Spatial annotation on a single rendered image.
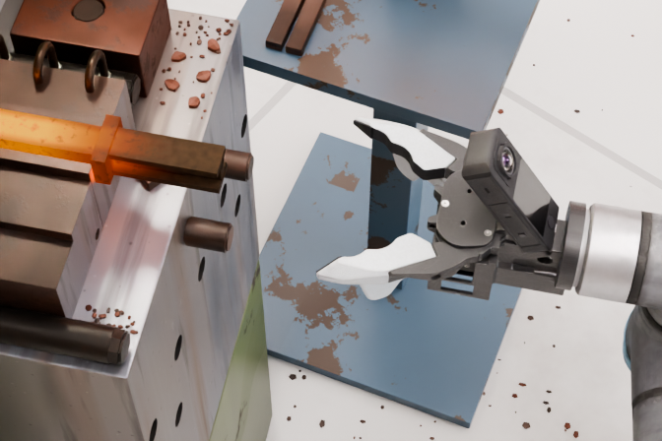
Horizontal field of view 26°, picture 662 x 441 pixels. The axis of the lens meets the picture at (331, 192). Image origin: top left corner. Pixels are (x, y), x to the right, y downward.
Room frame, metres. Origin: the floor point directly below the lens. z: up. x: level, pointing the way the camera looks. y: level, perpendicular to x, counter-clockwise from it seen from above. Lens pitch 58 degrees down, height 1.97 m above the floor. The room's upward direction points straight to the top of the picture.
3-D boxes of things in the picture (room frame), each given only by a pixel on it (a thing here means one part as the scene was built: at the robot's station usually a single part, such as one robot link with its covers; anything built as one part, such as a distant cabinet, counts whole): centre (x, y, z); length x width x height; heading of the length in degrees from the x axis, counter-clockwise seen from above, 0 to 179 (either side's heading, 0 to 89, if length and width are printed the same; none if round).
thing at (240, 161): (0.73, 0.09, 0.87); 0.04 x 0.03 x 0.03; 78
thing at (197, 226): (0.65, 0.11, 0.87); 0.04 x 0.03 x 0.03; 78
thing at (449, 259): (0.56, -0.08, 1.00); 0.09 x 0.05 x 0.02; 114
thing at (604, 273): (0.57, -0.22, 0.98); 0.08 x 0.05 x 0.08; 168
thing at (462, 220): (0.59, -0.14, 0.97); 0.12 x 0.08 x 0.09; 78
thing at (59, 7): (0.82, 0.22, 0.95); 0.12 x 0.09 x 0.07; 78
